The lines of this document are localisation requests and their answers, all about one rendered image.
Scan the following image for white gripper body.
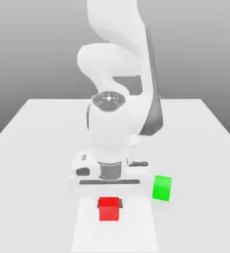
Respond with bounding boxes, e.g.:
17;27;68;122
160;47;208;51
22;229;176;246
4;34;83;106
69;174;152;199

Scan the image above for small red cube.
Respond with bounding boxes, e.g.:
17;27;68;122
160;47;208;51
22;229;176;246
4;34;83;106
98;196;121;222

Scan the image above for small green cube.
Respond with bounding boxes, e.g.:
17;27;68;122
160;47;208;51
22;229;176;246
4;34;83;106
152;174;173;202

